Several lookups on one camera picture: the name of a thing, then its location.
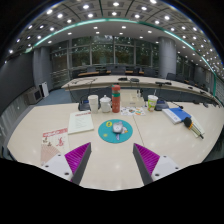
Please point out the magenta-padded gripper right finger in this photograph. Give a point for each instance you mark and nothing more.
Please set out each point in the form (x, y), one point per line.
(163, 165)

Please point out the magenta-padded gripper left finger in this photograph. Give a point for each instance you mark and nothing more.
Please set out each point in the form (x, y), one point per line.
(60, 165)

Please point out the silver computer mouse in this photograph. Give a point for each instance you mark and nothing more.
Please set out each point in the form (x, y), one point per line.
(118, 127)

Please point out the round teal cartoon mouse pad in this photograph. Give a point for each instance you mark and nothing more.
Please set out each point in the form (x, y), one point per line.
(106, 135)

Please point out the red and white leaflet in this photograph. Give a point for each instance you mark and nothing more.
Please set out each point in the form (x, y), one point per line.
(55, 141)

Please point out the white sheet with red heading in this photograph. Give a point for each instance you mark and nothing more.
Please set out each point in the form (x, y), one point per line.
(81, 122)

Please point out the black handheld microphone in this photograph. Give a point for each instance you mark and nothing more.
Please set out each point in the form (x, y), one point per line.
(188, 122)

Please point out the blue and white book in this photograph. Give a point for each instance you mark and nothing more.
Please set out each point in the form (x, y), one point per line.
(176, 115)

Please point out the pale yellow booklet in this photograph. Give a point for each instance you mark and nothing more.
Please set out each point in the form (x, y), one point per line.
(199, 125)

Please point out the colourful sticker sheet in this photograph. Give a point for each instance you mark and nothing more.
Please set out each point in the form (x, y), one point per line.
(133, 111)

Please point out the printed paper cup with straw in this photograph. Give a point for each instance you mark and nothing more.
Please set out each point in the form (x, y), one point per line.
(152, 103)

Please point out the white paper cup stack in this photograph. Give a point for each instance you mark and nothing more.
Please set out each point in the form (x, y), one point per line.
(93, 104)

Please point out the grey low cabinet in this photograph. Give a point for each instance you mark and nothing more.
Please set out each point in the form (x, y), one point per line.
(34, 95)

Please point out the white cardboard box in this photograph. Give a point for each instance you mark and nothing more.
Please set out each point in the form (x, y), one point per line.
(131, 98)

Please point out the white lidded ceramic mug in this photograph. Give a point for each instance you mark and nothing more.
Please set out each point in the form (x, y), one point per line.
(105, 105)

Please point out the white leaning panel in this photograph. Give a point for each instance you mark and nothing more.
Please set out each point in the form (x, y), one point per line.
(44, 89)

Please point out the orange-red bottle with green band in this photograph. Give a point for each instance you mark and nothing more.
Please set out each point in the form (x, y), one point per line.
(116, 100)

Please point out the long curved conference desk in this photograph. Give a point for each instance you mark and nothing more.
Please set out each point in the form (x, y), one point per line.
(110, 81)

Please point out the dark office chairs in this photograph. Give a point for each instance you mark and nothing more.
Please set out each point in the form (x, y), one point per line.
(118, 71)

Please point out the ceiling lights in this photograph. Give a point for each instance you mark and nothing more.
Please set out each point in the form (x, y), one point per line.
(95, 29)

